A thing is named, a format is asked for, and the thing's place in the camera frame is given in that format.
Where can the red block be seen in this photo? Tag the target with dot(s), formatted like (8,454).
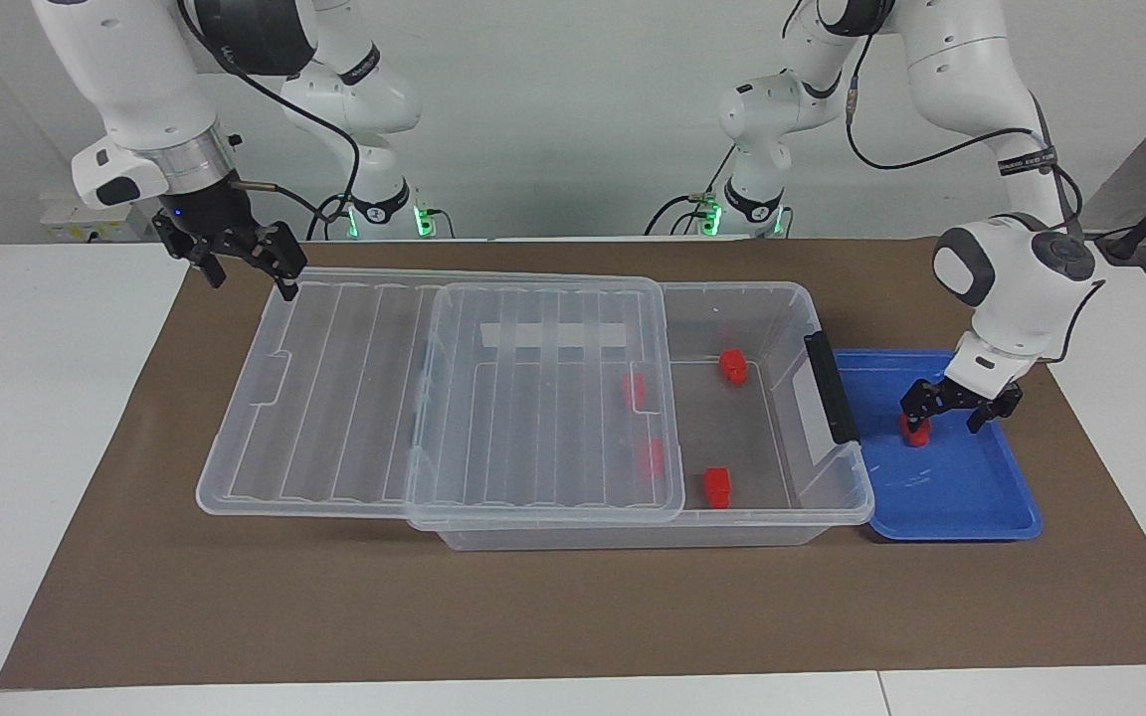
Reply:
(651,458)
(919,436)
(732,367)
(635,391)
(717,488)

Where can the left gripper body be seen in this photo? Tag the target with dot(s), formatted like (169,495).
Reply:
(966,396)

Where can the clear plastic box lid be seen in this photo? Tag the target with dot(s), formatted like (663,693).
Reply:
(354,398)

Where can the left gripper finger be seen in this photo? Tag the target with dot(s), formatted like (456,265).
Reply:
(999,408)
(921,403)

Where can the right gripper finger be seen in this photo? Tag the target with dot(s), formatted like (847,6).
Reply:
(203,261)
(285,254)

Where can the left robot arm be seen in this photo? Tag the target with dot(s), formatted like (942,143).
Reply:
(1016,288)

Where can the blue plastic tray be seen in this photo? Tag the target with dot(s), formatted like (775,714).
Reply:
(961,487)

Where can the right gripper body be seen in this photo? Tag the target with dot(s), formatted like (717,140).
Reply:
(207,211)

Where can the clear plastic storage box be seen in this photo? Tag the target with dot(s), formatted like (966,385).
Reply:
(772,447)

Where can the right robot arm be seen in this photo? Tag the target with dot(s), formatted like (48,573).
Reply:
(145,89)

